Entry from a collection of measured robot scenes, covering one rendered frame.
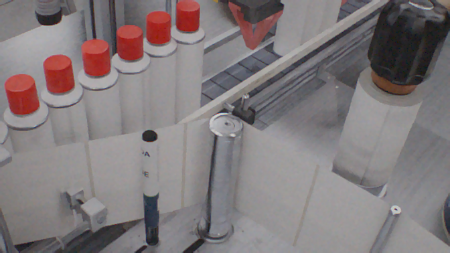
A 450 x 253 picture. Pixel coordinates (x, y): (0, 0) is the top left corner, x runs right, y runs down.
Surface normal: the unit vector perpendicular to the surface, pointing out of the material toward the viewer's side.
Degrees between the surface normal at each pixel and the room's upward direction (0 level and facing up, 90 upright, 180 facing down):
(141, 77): 90
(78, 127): 90
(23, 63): 0
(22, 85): 2
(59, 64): 2
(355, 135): 88
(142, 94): 90
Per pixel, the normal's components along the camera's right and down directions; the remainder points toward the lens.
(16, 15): 0.08, -0.74
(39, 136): 0.70, 0.52
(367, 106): -0.78, 0.37
